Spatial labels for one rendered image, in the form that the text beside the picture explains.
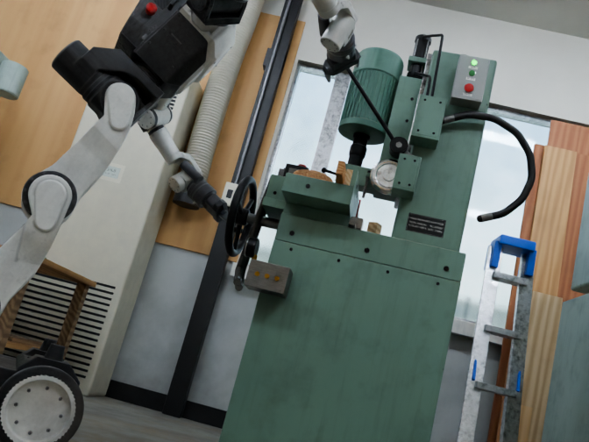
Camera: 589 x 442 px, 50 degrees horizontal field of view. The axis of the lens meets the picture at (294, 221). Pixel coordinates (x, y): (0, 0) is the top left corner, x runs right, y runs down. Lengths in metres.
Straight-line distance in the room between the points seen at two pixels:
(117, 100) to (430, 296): 1.07
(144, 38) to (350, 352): 1.10
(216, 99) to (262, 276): 1.96
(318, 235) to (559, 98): 2.44
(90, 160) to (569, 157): 2.71
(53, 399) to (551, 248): 2.69
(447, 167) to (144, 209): 1.77
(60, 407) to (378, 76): 1.46
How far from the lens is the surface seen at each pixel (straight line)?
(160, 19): 2.03
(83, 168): 1.91
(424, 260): 1.95
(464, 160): 2.18
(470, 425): 2.77
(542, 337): 3.37
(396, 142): 2.12
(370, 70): 2.33
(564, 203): 3.73
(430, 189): 2.13
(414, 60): 2.40
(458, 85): 2.22
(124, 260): 3.36
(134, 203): 3.42
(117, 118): 1.92
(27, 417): 1.65
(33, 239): 1.84
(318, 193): 1.90
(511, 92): 4.04
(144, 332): 3.59
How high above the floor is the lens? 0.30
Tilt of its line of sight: 14 degrees up
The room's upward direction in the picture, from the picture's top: 15 degrees clockwise
